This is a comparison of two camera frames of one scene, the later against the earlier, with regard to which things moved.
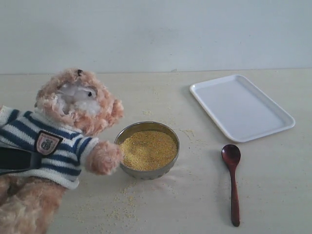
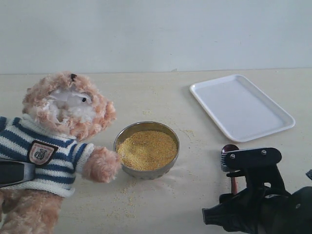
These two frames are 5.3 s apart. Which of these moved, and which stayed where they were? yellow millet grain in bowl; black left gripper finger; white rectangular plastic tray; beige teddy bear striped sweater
Moved: beige teddy bear striped sweater; black left gripper finger
Stayed: yellow millet grain in bowl; white rectangular plastic tray
